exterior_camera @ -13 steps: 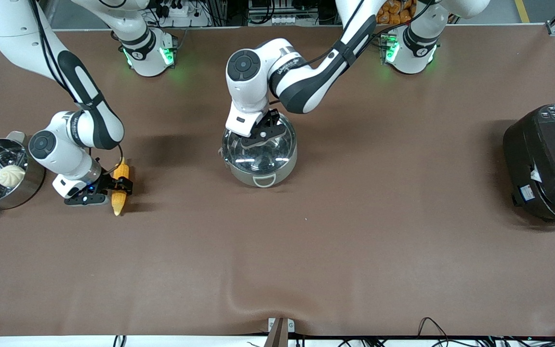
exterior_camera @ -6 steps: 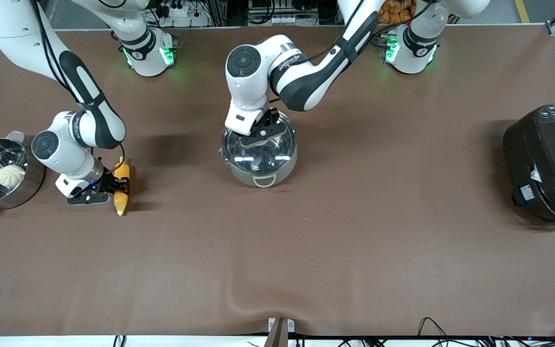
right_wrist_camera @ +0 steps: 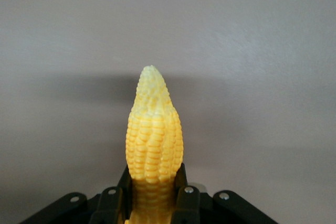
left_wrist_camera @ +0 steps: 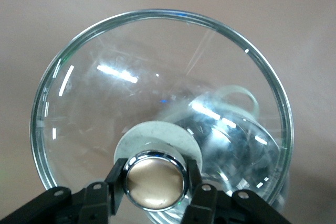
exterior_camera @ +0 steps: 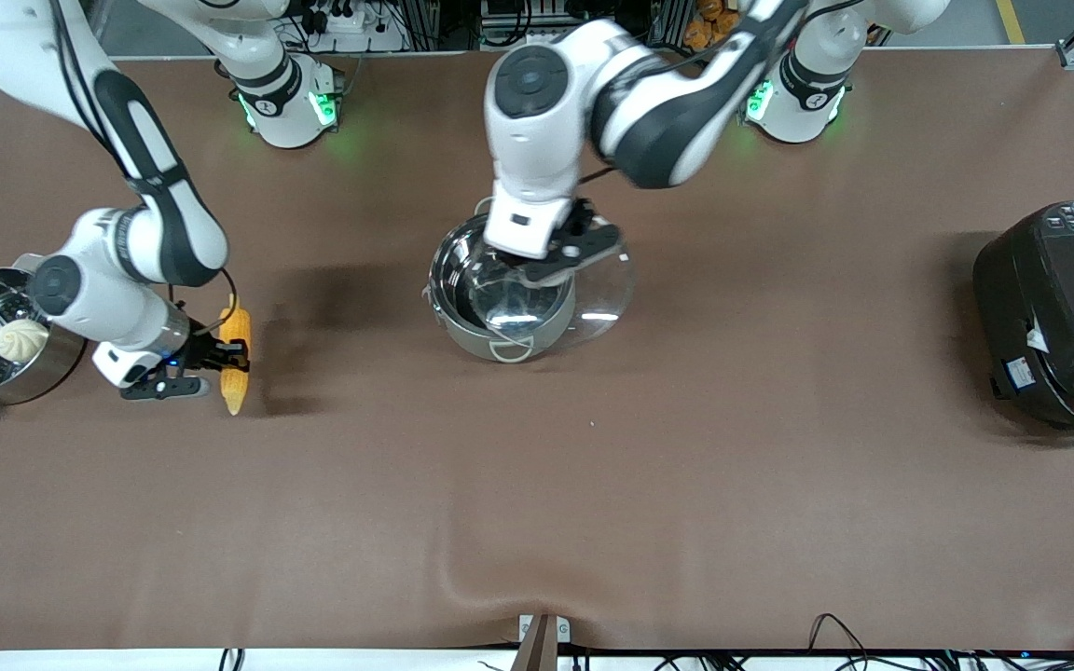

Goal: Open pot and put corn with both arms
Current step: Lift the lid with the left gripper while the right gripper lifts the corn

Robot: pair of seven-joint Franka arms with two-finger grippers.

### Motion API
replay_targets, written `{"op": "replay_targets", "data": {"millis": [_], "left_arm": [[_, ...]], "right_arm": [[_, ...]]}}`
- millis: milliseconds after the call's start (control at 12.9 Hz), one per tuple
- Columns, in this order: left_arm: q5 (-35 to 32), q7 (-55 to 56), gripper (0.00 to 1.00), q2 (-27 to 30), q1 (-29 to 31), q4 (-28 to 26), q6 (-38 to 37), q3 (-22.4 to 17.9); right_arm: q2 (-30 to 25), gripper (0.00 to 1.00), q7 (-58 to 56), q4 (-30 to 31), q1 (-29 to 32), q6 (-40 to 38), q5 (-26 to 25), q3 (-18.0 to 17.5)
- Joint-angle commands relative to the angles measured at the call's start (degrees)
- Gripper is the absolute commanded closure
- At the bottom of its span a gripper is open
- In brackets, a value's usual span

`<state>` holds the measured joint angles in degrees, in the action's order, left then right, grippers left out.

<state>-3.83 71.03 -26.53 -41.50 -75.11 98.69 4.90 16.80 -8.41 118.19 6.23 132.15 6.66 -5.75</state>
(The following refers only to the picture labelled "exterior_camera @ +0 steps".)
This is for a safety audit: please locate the glass pot lid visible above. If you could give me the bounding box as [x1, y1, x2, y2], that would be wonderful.
[489, 224, 637, 351]

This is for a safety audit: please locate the black rice cooker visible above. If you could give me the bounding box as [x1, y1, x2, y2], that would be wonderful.
[971, 199, 1074, 442]

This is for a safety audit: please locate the black looped cable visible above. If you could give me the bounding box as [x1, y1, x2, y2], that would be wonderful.
[809, 612, 874, 655]

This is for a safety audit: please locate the bag of orange snacks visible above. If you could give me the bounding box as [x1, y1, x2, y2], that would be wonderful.
[683, 0, 736, 53]

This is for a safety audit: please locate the steel steamer pot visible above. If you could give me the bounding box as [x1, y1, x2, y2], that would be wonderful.
[0, 267, 90, 421]

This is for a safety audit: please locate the white power strip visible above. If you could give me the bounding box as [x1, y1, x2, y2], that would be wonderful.
[307, 0, 381, 35]

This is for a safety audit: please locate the white steamed bun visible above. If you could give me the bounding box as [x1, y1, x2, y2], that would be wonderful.
[0, 318, 51, 365]

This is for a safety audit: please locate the brown table cloth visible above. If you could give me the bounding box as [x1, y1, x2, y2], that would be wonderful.
[0, 47, 1074, 653]

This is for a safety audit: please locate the steel cooking pot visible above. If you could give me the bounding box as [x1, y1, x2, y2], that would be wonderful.
[422, 196, 578, 364]

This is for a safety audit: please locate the yellow corn cob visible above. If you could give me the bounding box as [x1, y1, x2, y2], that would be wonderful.
[218, 294, 255, 418]

